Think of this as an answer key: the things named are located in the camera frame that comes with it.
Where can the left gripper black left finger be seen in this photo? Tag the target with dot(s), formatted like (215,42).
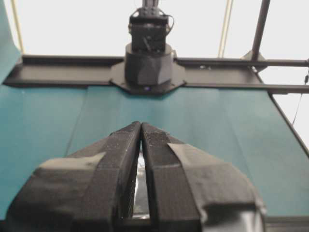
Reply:
(85,191)

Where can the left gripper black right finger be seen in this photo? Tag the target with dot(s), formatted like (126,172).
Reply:
(190,190)

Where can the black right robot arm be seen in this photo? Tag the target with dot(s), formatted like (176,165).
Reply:
(149,53)

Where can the teal table cloth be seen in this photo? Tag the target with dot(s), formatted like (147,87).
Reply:
(242,127)

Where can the black metal table frame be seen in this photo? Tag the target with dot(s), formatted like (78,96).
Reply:
(229,73)

